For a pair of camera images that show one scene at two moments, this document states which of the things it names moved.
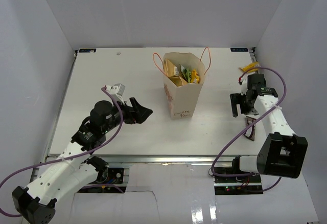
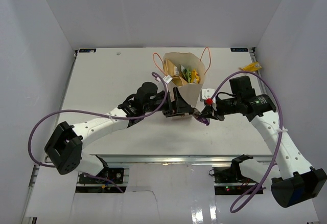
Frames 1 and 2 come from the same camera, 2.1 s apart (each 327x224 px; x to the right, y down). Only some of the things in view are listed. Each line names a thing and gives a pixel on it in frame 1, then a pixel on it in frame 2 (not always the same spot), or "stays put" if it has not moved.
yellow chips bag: [171, 71] stays put
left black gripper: [138, 115] -> [178, 107]
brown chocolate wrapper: [250, 133] -> [196, 114]
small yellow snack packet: [251, 66] stays put
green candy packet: [186, 73] stays put
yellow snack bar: [195, 76] stays put
